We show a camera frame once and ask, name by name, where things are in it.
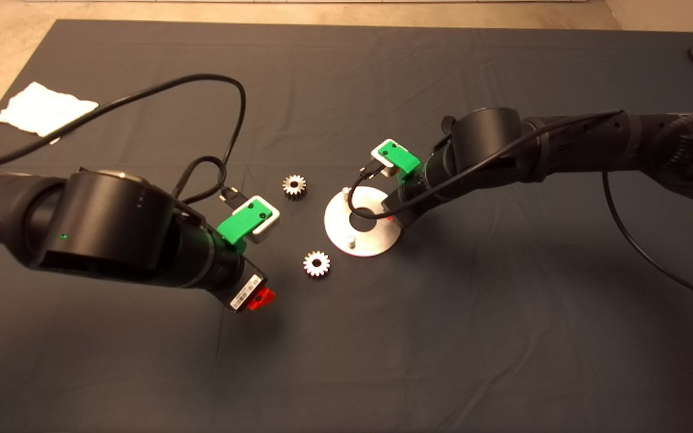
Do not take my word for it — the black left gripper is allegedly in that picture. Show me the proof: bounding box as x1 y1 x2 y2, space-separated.
214 257 276 313

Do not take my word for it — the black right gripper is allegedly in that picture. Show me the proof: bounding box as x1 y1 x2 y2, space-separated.
385 180 433 229

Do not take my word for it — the small steel planetary gear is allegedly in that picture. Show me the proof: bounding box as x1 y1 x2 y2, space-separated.
282 174 307 201
303 250 331 278

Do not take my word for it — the round metal carrier plate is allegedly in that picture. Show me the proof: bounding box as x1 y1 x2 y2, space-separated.
324 186 402 258

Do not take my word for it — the dark grey tablecloth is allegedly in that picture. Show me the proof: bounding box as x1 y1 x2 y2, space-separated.
0 20 693 433

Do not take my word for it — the white crumpled tissue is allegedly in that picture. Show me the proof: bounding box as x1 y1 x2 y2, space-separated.
0 82 99 140

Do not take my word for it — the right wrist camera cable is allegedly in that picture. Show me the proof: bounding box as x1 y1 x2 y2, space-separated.
346 110 693 306

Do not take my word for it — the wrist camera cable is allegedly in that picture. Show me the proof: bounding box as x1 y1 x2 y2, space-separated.
0 73 247 208
346 110 693 306

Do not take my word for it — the right wrist green mount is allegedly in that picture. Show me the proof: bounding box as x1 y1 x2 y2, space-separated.
378 140 422 184

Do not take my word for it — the wrist green mount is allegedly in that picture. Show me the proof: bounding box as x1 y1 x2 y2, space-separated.
217 200 273 246
378 140 422 184

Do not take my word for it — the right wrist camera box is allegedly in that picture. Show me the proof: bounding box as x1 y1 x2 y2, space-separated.
371 140 401 178

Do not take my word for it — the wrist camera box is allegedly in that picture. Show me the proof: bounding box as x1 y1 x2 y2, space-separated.
371 140 401 178
232 195 280 244

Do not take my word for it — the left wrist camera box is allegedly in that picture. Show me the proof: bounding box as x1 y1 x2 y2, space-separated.
232 195 280 244

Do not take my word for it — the left wrist green mount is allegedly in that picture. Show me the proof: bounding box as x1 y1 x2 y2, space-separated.
217 200 273 246

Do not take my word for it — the left arm braided cable loop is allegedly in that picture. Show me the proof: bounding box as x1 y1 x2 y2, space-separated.
172 155 228 204

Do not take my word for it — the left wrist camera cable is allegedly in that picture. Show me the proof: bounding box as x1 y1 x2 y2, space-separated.
0 73 247 208

